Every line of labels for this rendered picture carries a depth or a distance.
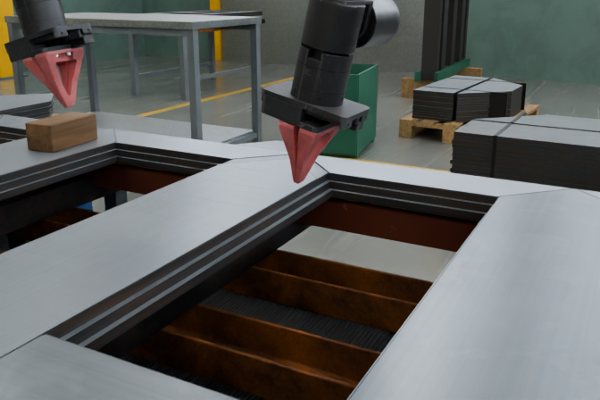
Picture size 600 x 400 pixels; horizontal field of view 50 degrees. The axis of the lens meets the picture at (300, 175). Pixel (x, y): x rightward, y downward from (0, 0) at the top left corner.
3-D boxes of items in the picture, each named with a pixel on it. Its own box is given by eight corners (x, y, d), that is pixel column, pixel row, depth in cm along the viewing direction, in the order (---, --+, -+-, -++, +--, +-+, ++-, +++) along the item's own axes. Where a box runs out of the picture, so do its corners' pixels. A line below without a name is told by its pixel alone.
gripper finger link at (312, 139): (278, 160, 78) (293, 85, 74) (329, 181, 75) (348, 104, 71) (246, 174, 72) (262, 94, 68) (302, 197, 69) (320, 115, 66)
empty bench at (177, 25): (21, 159, 441) (4, 16, 415) (97, 138, 500) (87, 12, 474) (200, 191, 373) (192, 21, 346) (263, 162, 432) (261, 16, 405)
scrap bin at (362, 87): (318, 136, 511) (318, 62, 495) (376, 139, 497) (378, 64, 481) (292, 154, 456) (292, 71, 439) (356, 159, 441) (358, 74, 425)
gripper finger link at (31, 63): (76, 104, 92) (55, 38, 90) (112, 95, 88) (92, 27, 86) (37, 114, 86) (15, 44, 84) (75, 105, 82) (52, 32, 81)
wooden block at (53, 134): (73, 136, 127) (70, 111, 126) (98, 138, 125) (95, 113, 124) (27, 150, 117) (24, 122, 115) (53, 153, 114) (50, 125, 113)
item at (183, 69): (121, 95, 695) (115, 14, 672) (212, 78, 835) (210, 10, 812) (184, 103, 657) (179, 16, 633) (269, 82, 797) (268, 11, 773)
